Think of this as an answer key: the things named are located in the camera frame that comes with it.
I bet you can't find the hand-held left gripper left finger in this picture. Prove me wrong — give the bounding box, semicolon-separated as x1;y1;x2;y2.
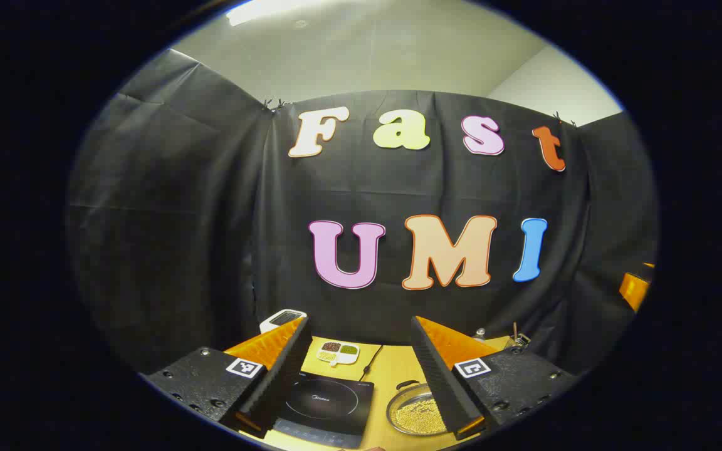
145;316;313;439

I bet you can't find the black power cable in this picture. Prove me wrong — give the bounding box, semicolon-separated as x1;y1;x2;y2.
360;345;384;380

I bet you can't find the steel pot with black handles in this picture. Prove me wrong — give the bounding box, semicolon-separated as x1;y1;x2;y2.
386;380;456;437

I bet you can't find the black induction cooktop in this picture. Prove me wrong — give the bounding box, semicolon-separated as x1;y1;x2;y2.
270;371;375;449

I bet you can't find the white toaster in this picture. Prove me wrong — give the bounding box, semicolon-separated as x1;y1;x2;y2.
259;309;307;334

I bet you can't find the pile of yellow soybeans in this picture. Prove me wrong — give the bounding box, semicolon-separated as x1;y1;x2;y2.
395;398;448;435

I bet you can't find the white divided bean dish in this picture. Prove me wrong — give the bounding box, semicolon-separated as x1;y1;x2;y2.
316;340;360;367

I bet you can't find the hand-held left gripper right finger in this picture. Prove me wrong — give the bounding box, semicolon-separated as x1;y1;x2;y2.
411;316;578;441

